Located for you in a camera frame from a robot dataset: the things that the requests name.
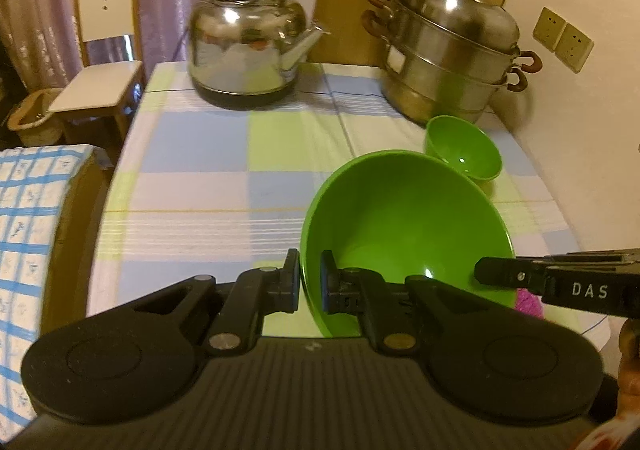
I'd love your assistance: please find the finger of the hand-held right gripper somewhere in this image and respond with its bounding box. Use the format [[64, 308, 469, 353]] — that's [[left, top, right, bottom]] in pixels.
[[474, 256, 551, 292]]

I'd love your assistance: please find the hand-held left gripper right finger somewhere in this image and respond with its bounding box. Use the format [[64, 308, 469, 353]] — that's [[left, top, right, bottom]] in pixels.
[[320, 250, 482, 357]]

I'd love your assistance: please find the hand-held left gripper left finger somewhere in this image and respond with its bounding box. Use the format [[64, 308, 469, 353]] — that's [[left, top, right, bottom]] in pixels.
[[130, 249, 303, 357]]

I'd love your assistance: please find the pink transparent plate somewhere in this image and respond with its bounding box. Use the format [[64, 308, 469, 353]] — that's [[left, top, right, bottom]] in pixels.
[[516, 289, 545, 320]]

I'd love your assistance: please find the green plastic bowl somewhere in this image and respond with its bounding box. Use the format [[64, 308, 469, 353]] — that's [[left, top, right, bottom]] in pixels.
[[425, 115, 502, 183], [299, 151, 517, 338]]

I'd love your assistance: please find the person's right hand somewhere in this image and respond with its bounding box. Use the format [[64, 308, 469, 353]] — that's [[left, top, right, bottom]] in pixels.
[[617, 319, 640, 411]]

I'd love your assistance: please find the plaid tablecloth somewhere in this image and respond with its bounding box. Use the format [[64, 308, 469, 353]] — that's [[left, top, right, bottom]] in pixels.
[[87, 61, 613, 346]]

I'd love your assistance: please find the stainless steel steamer pot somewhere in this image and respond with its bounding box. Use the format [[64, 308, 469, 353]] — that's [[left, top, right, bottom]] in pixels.
[[361, 0, 543, 127]]

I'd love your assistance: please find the stainless steel kettle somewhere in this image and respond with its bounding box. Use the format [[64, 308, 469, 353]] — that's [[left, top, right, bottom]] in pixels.
[[189, 0, 331, 110]]

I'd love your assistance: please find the blue checked cloth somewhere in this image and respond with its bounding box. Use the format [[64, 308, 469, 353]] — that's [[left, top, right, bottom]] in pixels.
[[0, 144, 96, 423]]

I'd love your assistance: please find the white wooden chair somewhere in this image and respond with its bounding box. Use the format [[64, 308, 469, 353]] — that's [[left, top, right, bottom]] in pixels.
[[47, 0, 147, 141]]

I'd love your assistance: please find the woven basket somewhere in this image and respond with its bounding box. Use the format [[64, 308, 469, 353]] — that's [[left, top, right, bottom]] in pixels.
[[7, 89, 66, 147]]

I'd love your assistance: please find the wooden bed frame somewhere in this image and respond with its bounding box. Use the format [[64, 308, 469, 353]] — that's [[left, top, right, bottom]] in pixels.
[[39, 150, 113, 336]]

